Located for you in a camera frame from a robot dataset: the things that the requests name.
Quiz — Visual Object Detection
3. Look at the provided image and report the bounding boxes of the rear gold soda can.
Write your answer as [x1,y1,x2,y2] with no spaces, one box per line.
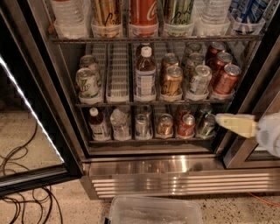
[160,52,179,75]

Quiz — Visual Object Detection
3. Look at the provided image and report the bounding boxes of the gold can bottom shelf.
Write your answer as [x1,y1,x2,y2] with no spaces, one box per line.
[157,114,173,136]

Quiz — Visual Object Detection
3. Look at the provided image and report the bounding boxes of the gold soda can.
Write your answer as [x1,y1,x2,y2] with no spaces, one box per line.
[160,52,179,75]
[161,66,183,96]

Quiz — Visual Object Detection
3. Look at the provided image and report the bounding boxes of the empty white shelf tray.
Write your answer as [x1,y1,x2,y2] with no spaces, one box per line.
[106,44,130,103]

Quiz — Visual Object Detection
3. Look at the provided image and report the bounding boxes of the clear water bottle top left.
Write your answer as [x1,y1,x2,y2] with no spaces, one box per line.
[50,0,90,39]

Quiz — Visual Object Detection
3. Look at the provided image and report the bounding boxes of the red coca-cola bottle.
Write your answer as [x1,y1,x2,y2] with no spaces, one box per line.
[129,0,158,37]

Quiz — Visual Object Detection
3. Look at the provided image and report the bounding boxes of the brown tea bottle bottom shelf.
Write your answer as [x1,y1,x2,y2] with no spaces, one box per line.
[88,107,110,142]

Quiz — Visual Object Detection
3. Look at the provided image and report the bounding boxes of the gold bottle top shelf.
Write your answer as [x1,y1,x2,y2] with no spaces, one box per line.
[91,0,122,38]

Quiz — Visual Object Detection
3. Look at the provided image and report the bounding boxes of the brown tea bottle middle shelf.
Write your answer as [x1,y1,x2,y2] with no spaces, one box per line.
[135,46,156,98]

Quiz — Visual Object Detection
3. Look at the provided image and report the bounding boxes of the red can bottom shelf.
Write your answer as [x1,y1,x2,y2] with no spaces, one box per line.
[177,115,195,137]

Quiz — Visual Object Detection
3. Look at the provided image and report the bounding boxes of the green bottle top shelf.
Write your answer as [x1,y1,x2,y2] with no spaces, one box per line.
[163,0,194,25]

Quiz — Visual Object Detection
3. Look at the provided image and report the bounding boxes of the black floor cables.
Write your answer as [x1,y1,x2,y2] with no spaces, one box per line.
[0,121,64,224]

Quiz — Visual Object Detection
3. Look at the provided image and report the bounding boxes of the blue bottle top shelf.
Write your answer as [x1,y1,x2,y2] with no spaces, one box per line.
[228,0,270,34]

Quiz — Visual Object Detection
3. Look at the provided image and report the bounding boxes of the open glass fridge door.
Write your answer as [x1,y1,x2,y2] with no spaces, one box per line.
[0,3,82,197]

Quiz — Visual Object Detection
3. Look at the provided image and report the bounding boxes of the silver can bottom shelf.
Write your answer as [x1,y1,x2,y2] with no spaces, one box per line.
[136,114,148,138]

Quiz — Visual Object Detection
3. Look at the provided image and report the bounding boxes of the green can bottom shelf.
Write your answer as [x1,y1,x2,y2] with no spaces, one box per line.
[198,114,216,137]

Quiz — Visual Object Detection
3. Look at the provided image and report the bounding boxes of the clear water bottle bottom shelf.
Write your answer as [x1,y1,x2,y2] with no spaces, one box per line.
[110,108,131,141]

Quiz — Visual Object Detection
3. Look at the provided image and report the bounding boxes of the stainless fridge base grille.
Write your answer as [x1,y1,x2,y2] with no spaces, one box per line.
[80,155,280,200]

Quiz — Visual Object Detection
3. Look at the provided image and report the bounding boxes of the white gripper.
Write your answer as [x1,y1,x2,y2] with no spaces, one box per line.
[215,113,280,157]

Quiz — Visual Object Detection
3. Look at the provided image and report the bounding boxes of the rear 7up can left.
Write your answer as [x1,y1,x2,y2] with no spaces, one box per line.
[80,54,102,84]

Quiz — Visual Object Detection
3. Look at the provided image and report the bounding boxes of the rear silver green can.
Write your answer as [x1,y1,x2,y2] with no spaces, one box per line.
[184,42,202,57]

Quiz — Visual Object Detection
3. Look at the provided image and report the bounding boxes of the front 7up can left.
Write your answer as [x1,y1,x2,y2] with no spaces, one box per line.
[76,68,100,99]

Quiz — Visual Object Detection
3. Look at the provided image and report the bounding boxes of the clear plastic bin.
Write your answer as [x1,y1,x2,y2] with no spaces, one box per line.
[104,195,203,224]

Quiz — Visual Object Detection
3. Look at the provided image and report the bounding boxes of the red soda can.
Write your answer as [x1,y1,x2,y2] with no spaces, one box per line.
[205,42,226,61]
[208,52,233,79]
[213,64,241,95]

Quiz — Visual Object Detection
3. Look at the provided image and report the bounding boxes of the front gold soda can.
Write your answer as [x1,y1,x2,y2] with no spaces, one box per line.
[161,66,183,96]

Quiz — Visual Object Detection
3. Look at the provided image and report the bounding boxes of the front red soda can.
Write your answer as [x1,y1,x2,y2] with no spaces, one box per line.
[213,64,241,95]

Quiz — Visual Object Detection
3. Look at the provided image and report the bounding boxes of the silver green soda can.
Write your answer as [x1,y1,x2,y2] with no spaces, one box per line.
[189,65,212,95]

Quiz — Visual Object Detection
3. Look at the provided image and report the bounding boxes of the brown tea bottle shelf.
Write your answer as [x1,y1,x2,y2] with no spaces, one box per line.
[135,46,156,98]
[88,107,110,142]

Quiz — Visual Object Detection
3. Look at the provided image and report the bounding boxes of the clear water bottle top right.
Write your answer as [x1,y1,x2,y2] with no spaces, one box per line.
[199,0,231,25]

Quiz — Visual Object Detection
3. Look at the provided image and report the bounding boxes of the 7up can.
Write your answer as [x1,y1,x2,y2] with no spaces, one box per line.
[76,68,100,99]
[80,54,102,84]

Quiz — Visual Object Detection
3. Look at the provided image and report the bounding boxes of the orange floor cable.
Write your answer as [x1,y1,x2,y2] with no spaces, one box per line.
[248,192,280,208]

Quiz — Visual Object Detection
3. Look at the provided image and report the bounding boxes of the rear red soda can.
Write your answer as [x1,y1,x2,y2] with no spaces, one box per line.
[205,42,226,61]

